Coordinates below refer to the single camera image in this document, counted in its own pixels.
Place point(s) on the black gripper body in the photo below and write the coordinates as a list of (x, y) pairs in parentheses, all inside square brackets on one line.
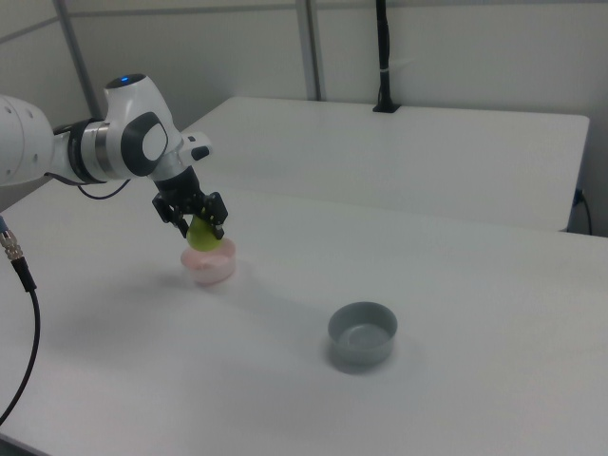
[(180, 187)]

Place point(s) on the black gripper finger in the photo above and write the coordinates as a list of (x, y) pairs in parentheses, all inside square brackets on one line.
[(216, 211), (172, 214)]

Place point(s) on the green pear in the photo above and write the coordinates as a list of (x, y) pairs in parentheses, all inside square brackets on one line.
[(202, 240)]

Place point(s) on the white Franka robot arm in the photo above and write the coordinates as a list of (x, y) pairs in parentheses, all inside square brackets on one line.
[(123, 123)]

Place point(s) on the pink bowl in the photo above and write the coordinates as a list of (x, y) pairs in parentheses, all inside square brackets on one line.
[(211, 273)]

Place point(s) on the grey bowl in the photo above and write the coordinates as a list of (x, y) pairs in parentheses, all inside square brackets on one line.
[(363, 339)]

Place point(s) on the black camera pole with clamp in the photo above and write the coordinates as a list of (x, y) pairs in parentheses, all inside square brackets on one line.
[(384, 57)]

